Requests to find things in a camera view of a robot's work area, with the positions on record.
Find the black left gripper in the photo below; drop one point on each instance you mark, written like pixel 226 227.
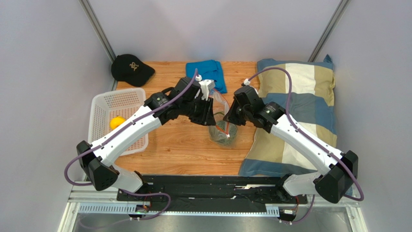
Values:
pixel 207 117

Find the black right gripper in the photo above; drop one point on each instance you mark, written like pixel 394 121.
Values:
pixel 234 113

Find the clear zip top bag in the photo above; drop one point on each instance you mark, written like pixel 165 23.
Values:
pixel 220 107

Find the yellow fake pear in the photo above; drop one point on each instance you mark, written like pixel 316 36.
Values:
pixel 116 122

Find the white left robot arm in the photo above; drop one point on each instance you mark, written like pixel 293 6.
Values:
pixel 190 98

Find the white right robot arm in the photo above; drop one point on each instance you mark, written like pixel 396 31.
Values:
pixel 336 171

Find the green netted fake melon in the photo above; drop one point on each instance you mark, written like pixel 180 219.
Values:
pixel 223 133

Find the folded blue shirt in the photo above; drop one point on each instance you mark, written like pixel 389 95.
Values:
pixel 208 69

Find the black baseball cap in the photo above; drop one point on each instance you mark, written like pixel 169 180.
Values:
pixel 130 69

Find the white plastic basket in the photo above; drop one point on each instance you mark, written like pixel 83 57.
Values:
pixel 106 106

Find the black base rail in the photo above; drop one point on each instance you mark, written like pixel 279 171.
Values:
pixel 193 195

